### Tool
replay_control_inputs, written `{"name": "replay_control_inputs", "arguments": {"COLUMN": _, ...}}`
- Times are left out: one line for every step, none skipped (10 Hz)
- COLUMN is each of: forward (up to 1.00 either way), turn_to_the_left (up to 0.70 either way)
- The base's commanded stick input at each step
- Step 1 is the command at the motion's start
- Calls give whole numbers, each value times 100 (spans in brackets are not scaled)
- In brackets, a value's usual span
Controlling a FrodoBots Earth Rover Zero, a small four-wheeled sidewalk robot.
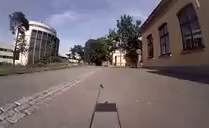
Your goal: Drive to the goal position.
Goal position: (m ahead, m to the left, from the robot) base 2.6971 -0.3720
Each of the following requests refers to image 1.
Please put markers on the round white glass building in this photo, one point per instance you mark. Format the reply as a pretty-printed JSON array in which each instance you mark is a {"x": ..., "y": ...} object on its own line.
[{"x": 42, "y": 40}]

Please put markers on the tall thin tree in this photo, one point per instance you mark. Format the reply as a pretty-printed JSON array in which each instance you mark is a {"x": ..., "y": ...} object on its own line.
[{"x": 18, "y": 20}]

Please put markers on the large green tree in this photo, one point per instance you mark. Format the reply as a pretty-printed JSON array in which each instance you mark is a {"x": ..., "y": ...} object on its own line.
[{"x": 127, "y": 30}]

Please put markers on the grey asphalt road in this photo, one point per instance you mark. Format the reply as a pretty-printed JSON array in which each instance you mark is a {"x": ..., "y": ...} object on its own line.
[{"x": 148, "y": 103}]

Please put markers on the grass strip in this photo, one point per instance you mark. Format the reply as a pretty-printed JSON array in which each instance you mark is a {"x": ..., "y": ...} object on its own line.
[{"x": 12, "y": 70}]

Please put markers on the small yellow building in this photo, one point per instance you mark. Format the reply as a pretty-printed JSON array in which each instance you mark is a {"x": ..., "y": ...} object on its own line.
[{"x": 118, "y": 59}]

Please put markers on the grey asphalt side lane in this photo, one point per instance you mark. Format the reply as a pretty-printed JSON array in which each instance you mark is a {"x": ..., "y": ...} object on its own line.
[{"x": 25, "y": 85}]

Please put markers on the long yellow building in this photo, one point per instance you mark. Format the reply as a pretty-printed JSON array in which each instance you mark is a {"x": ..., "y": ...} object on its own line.
[{"x": 172, "y": 60}]

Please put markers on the pale low building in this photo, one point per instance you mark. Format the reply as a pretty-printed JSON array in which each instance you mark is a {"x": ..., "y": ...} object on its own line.
[{"x": 2, "y": 52}]

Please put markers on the cobblestone strip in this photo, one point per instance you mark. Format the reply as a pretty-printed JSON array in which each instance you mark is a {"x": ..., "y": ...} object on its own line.
[{"x": 18, "y": 111}]

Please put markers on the group of trees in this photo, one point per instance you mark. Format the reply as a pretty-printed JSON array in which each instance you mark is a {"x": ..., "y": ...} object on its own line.
[{"x": 97, "y": 50}]

